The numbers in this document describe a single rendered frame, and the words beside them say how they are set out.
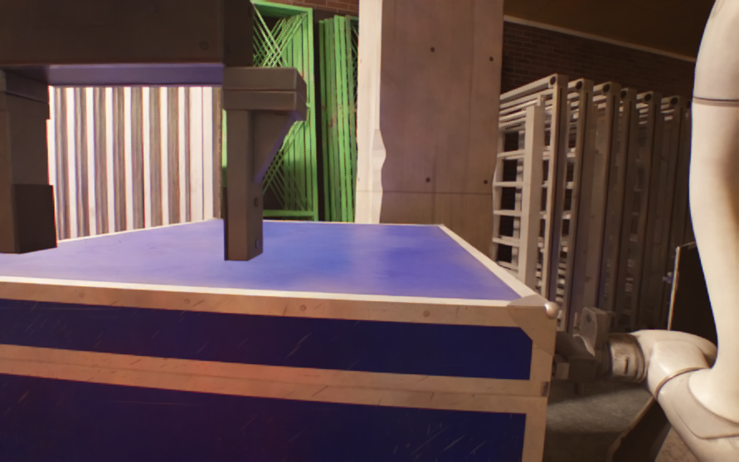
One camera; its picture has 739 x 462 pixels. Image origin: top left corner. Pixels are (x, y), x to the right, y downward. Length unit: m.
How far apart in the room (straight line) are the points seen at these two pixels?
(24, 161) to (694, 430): 0.83
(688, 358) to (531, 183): 2.20
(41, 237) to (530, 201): 2.81
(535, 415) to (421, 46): 1.66
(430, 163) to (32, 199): 1.67
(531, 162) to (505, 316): 2.48
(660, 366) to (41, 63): 0.87
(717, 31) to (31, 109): 0.71
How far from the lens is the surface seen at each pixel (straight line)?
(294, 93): 0.20
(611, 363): 0.82
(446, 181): 1.87
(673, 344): 0.87
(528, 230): 2.93
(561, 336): 0.85
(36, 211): 0.29
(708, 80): 0.68
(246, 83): 0.21
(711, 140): 0.69
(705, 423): 0.76
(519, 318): 0.49
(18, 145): 0.29
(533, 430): 0.56
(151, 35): 0.23
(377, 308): 0.47
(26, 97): 0.30
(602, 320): 0.80
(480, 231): 1.99
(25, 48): 0.27
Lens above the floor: 1.21
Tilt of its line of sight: 6 degrees down
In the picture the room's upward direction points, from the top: 1 degrees clockwise
